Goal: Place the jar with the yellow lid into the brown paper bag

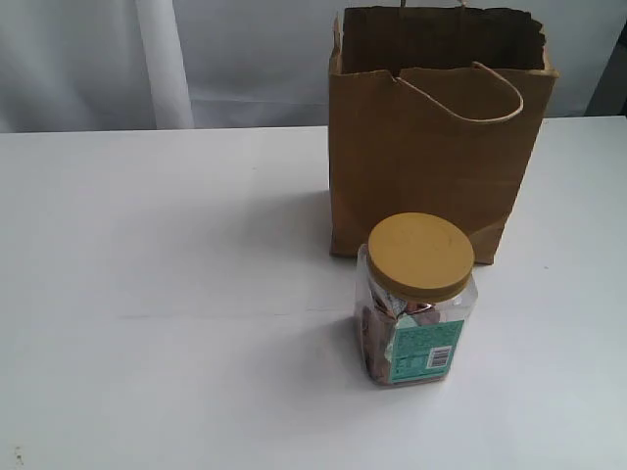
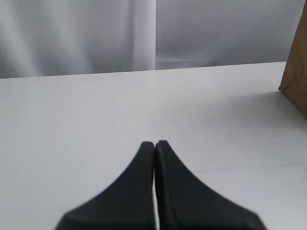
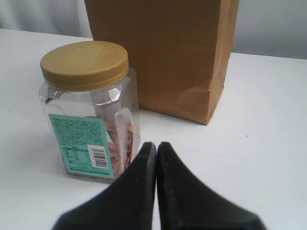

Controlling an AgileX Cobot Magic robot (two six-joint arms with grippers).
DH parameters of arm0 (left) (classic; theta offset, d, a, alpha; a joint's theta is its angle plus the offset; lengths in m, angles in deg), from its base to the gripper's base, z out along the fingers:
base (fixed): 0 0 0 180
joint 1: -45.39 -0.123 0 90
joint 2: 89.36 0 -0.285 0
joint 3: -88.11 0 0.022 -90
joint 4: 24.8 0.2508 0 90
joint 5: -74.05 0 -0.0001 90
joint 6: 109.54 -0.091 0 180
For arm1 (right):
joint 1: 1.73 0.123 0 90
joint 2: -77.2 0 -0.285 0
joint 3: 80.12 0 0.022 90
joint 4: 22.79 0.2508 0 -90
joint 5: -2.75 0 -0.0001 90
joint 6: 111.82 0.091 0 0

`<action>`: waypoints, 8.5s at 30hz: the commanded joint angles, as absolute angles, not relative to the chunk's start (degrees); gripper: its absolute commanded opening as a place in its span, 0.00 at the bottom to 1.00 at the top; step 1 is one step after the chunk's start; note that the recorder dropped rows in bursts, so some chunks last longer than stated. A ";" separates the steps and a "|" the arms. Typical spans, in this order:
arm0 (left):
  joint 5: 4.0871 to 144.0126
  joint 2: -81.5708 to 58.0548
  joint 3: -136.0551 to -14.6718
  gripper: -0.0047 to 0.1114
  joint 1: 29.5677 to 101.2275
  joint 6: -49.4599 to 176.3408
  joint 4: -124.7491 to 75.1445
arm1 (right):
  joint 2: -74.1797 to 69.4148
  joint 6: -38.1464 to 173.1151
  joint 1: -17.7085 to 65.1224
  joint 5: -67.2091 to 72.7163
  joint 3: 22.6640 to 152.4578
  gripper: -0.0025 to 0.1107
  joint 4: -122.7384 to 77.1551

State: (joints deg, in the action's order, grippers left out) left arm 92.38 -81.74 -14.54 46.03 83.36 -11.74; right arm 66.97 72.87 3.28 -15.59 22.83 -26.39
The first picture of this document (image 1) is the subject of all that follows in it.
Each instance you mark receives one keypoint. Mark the plastic jar with yellow lid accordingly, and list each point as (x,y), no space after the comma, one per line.
(414,292)

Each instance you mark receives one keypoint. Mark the white backdrop curtain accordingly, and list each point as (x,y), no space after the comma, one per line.
(135,65)

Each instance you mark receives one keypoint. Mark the brown paper bag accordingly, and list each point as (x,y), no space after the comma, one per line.
(433,110)

